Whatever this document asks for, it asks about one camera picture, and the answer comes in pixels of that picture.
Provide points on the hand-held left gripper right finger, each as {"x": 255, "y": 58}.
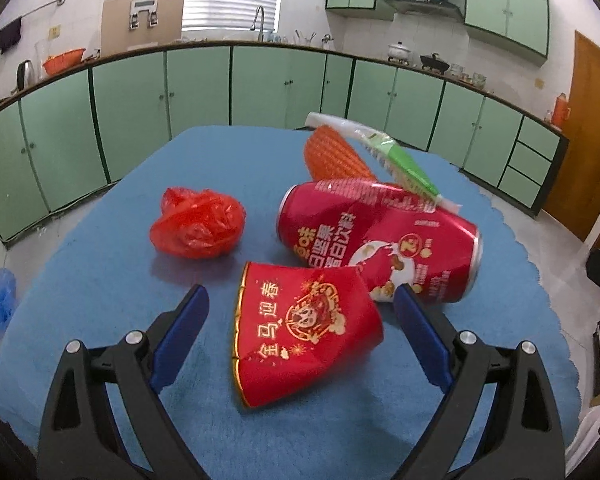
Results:
{"x": 422, "y": 340}

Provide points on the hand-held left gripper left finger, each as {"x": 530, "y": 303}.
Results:
{"x": 180, "y": 340}

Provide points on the red paper cup gold print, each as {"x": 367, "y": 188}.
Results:
{"x": 305, "y": 340}

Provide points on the red drink can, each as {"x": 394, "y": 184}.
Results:
{"x": 380, "y": 230}

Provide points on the red plastic bag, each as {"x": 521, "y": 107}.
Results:
{"x": 200, "y": 222}

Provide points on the green and white packet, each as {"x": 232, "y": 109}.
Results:
{"x": 405, "y": 167}

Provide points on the orange foam net sleeve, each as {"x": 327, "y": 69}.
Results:
{"x": 330, "y": 155}

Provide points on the blue scalloped table mat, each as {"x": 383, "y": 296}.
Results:
{"x": 105, "y": 285}

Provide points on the green lower kitchen cabinets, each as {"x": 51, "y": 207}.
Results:
{"x": 130, "y": 115}

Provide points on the green kitchen cabinets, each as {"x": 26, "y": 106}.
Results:
{"x": 505, "y": 5}
{"x": 130, "y": 115}

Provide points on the glass jar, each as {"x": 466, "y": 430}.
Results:
{"x": 479, "y": 80}

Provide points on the red thermos flask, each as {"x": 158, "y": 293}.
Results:
{"x": 560, "y": 111}

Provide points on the black wok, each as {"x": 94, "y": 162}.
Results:
{"x": 435, "y": 63}

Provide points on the white cooking pot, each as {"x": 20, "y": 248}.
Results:
{"x": 399, "y": 52}

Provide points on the orange plastic basin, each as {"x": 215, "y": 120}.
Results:
{"x": 62, "y": 62}

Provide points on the metal electric kettle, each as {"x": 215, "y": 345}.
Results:
{"x": 25, "y": 76}

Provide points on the brown board with metal clip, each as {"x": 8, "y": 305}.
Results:
{"x": 120, "y": 30}

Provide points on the utensil holder with chopsticks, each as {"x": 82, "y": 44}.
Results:
{"x": 305, "y": 38}

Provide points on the metal kitchen faucet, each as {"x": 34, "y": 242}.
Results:
{"x": 261, "y": 22}

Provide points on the black range hood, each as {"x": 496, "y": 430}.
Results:
{"x": 420, "y": 1}

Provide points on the green upper kitchen cabinets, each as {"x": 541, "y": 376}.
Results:
{"x": 505, "y": 5}

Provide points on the dark hanging towel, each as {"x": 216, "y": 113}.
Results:
{"x": 9, "y": 35}

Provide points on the metal towel rail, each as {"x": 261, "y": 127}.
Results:
{"x": 42, "y": 7}

